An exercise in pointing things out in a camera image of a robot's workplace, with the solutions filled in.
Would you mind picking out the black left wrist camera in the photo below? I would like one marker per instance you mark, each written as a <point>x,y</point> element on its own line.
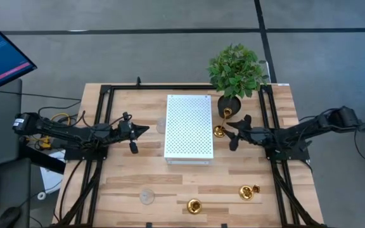
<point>125,116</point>

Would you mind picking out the black aluminium table frame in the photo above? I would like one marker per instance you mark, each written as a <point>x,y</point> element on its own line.
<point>157,87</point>

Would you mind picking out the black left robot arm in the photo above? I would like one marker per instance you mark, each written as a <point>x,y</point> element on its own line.
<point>59,131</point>

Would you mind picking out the white paper sheet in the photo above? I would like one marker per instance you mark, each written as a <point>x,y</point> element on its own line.
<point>51,177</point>

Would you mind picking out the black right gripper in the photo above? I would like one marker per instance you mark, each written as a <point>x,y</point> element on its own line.
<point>258,134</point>

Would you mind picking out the tall gold candlestick holder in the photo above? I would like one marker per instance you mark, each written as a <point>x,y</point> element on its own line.
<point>219,132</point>

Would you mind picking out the white tape roll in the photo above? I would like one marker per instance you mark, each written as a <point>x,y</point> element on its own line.
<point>38,195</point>

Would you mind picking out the medium gold candlestick holder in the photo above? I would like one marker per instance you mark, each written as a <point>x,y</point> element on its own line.
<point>194,206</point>

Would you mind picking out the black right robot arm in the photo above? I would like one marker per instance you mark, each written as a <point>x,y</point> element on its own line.
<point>312,126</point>

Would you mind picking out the clear ribbed glass candle holder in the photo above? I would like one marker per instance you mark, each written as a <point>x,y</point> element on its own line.
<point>161,125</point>
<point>146,196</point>

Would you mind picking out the black plant pot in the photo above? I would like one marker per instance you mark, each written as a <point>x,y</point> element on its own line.
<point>234,103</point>

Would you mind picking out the black computer mouse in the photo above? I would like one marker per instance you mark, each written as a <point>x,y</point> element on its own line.
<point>8,218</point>

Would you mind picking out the green leafy plant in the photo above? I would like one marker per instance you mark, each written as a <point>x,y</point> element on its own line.
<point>236,71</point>

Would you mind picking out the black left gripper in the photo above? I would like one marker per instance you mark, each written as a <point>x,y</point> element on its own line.
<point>127,131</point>

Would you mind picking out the white perforated metal shelf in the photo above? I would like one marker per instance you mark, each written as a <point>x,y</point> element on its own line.
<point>189,126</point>

